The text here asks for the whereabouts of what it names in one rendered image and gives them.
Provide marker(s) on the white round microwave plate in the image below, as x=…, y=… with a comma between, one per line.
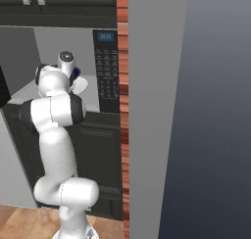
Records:
x=81, y=85

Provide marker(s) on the dark lower cupboard door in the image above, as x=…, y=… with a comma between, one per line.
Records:
x=98, y=158

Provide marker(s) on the dark upper cupboard door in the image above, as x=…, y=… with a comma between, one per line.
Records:
x=10, y=1
x=81, y=1

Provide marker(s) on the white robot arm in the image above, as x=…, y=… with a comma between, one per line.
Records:
x=57, y=151

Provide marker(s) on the dark cupboard door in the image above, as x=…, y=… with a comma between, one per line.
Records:
x=98, y=158
x=81, y=1
x=10, y=1

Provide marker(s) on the blue bowl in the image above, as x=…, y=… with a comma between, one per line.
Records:
x=76, y=73

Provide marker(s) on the black microwave door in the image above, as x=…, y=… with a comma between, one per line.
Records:
x=3, y=89

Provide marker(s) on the grey fridge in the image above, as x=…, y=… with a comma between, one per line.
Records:
x=183, y=119

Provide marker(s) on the black microwave oven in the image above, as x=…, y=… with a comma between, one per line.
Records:
x=106, y=73

